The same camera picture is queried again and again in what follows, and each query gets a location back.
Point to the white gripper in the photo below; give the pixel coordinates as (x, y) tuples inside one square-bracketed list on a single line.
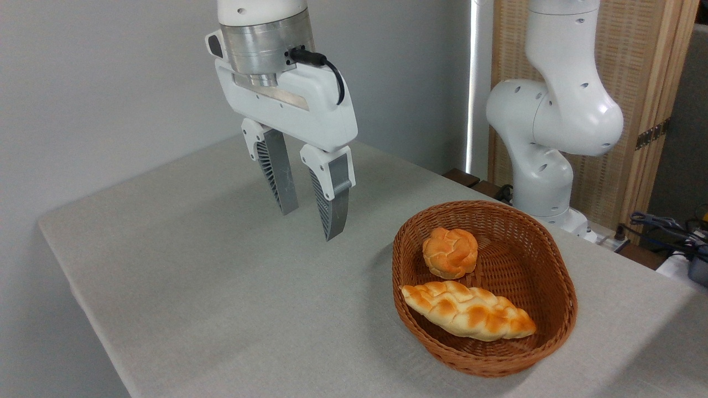
[(310, 110)]

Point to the braided bread loaf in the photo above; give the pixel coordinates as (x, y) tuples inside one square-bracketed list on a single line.
[(470, 312)]

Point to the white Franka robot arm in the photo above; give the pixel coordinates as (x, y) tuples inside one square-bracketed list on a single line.
[(553, 110)]

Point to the round bread roll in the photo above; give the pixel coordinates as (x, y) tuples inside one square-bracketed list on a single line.
[(449, 252)]

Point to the brown wicker basket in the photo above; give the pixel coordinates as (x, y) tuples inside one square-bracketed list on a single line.
[(498, 356)]

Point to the grey tablecloth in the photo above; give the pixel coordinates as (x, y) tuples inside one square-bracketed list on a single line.
[(193, 276)]

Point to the dark brown wooden block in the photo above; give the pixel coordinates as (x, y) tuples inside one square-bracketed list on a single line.
[(487, 188), (462, 177)]

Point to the wooden folding screen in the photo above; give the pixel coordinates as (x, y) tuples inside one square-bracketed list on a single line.
[(636, 83)]

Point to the grey box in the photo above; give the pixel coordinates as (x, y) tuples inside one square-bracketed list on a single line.
[(699, 268)]

